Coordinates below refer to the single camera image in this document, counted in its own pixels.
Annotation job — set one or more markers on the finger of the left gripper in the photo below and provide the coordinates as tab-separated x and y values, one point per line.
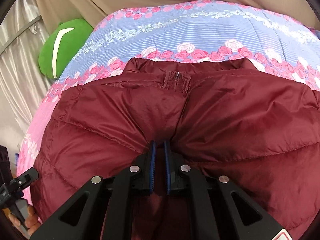
24	180

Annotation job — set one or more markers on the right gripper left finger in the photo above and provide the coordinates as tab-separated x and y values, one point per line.
102	208

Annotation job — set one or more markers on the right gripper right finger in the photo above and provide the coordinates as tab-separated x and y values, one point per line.
217	208

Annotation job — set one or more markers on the maroon quilted puffer jacket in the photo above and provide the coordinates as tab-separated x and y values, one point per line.
225	118

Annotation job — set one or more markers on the person's left hand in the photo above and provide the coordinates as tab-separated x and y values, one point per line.
32	222

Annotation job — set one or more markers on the silver satin curtain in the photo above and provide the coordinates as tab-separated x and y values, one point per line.
22	85

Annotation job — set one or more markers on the green plush pillow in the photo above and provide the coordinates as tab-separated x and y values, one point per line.
62	46

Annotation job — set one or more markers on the pink floral bed quilt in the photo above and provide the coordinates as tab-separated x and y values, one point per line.
191	32

